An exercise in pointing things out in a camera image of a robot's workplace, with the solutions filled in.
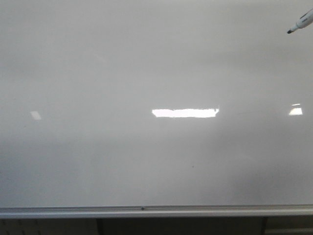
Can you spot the white whiteboard with aluminium frame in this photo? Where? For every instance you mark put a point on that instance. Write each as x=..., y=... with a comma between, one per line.
x=155, y=108

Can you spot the white black whiteboard marker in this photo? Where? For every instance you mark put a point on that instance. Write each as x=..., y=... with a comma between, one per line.
x=302, y=22

